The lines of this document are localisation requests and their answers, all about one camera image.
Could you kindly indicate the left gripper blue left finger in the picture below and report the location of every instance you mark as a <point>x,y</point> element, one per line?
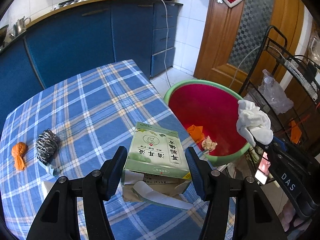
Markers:
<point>112,172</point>

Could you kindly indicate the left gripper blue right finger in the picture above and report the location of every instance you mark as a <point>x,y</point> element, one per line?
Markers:
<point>200,171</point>

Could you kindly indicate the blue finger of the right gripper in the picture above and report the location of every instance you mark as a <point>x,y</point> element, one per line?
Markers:
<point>278,143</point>

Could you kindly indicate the beige paper ball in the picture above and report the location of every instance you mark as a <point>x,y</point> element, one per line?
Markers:
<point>208,145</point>

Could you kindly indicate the white cloth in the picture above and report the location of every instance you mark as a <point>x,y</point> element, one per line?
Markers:
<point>253,124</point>

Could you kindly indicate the orange wrapper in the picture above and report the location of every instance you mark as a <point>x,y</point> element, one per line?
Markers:
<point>196,133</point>

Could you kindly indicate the small green ear-drop box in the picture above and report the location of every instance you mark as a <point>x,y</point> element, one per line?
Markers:
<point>156,170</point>

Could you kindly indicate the orange cloth bundle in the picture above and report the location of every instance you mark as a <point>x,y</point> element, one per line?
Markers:
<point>17,153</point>

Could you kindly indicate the blue kitchen cabinets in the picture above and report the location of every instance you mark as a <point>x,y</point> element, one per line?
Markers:
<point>84,37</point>

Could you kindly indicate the smartphone with pink screen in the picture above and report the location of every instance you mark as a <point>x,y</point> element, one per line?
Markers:
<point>262,172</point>

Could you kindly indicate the blue plaid tablecloth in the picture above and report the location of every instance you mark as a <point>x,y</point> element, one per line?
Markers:
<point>93,113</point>

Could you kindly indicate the clear plastic bag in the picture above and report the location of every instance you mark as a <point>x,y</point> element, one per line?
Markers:
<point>274,94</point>

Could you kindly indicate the red bucket green rim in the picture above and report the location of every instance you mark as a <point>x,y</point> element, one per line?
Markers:
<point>214,107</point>

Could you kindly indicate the steel wool scrubber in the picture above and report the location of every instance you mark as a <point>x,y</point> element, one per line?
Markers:
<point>46,145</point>

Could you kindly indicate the wooden door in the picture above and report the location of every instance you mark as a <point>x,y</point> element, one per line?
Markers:
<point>232,36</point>

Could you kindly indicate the steel kettle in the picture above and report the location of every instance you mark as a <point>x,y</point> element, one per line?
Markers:
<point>20,26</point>

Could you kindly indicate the black metal wire rack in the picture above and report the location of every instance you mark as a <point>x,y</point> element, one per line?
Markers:
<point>296,74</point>

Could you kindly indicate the light blue scrubber handle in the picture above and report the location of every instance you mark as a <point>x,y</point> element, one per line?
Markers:
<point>50,169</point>

